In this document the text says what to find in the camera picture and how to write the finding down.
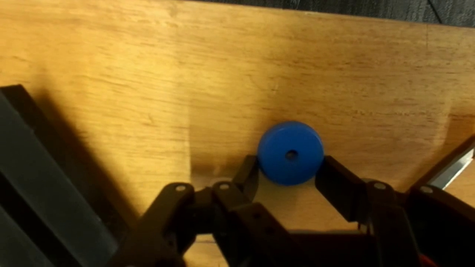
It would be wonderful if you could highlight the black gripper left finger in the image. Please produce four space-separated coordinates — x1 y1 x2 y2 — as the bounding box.
232 156 259 202

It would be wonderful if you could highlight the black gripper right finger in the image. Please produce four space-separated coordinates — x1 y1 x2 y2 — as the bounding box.
315 156 366 221

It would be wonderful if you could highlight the blue ring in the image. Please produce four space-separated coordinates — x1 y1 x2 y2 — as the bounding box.
257 120 327 187

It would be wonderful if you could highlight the long black rail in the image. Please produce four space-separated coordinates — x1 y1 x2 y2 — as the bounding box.
0 85 121 267

